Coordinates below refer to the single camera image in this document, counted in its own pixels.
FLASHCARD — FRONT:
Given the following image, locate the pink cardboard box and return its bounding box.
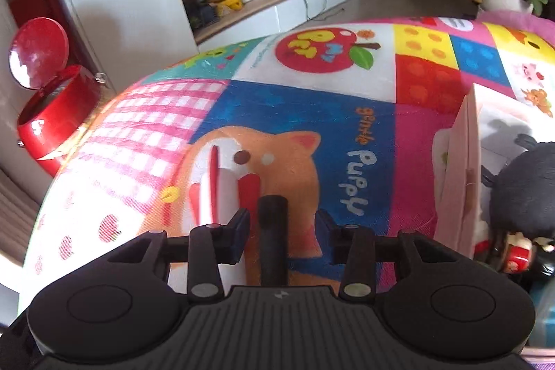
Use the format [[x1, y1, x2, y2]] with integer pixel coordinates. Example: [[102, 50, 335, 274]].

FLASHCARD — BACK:
[[434, 83, 555, 267]]

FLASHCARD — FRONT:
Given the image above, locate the pink cushion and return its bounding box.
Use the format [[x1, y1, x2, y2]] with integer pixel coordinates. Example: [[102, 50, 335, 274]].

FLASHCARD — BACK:
[[477, 9, 555, 33]]

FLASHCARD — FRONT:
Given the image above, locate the colourful printed blanket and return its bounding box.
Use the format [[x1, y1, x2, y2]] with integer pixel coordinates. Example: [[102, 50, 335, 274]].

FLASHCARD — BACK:
[[19, 17, 555, 312]]

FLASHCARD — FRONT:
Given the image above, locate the cartoon figurine toy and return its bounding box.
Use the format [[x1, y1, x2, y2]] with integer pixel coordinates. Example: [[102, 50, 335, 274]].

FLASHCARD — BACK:
[[501, 231, 555, 274]]

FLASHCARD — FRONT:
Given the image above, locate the red trash can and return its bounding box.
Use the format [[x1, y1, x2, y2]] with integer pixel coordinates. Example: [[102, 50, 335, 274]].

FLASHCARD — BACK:
[[9, 18, 107, 177]]

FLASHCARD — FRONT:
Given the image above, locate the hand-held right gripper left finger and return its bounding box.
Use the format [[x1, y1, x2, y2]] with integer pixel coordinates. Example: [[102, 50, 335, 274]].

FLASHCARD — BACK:
[[108, 207, 252, 302]]

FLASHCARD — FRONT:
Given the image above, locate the black plush toy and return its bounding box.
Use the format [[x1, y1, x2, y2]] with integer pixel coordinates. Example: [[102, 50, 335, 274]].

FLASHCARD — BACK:
[[481, 134, 555, 243]]

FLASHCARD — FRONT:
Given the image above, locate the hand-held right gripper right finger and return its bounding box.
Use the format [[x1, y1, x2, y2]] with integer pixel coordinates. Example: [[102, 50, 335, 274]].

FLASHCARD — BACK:
[[315, 209, 461, 302]]

